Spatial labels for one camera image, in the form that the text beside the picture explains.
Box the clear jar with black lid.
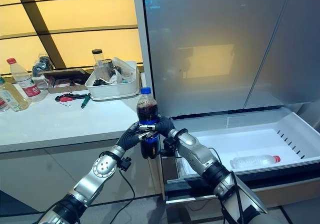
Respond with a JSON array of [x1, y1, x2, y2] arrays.
[[91, 49, 106, 70]]

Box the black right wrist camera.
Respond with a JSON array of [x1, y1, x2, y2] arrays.
[[161, 138, 179, 158]]

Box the green handled screwdriver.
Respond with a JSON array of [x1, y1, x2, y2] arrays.
[[79, 93, 92, 109]]

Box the silver refrigerator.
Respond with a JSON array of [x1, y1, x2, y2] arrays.
[[132, 0, 320, 121]]

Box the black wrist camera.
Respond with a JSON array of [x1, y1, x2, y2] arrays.
[[161, 138, 179, 158], [119, 156, 133, 171]]

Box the red and black pliers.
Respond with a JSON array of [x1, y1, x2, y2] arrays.
[[54, 92, 81, 103]]

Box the crumpled clear plastic bag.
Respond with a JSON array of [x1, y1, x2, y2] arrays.
[[111, 57, 137, 84]]

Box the clear bottle with red label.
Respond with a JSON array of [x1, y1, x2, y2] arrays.
[[0, 90, 10, 113]]

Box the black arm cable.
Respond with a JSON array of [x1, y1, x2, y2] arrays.
[[104, 168, 136, 224], [207, 148, 245, 224]]

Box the white plastic bin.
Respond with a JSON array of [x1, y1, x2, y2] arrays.
[[84, 60, 140, 101]]

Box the cola bottle with blue cap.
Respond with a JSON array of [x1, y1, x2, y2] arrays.
[[136, 87, 161, 159]]

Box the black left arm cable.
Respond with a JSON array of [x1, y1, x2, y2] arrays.
[[104, 168, 136, 224]]

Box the brown cardboard box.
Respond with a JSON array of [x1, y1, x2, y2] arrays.
[[39, 68, 95, 94]]

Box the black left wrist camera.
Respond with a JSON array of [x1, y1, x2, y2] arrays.
[[119, 156, 133, 171]]

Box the white refrigerator drawer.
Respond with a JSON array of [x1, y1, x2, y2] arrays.
[[161, 106, 320, 205]]

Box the yellow drink bottle green cap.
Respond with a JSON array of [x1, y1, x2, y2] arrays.
[[0, 76, 31, 112]]

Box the white counter cabinet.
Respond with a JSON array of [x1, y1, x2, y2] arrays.
[[0, 64, 163, 214]]

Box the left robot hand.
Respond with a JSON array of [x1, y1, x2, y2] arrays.
[[116, 121, 159, 151]]

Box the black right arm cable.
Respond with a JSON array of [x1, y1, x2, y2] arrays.
[[207, 148, 245, 224]]

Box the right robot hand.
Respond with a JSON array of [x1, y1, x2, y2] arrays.
[[155, 114, 176, 138]]

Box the water bottle with red label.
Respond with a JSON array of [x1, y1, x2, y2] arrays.
[[6, 57, 46, 103]]

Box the clear water bottle red cap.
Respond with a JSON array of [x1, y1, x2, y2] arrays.
[[229, 154, 281, 170]]

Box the clear plastic bag dark contents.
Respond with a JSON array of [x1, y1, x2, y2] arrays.
[[31, 55, 55, 89]]

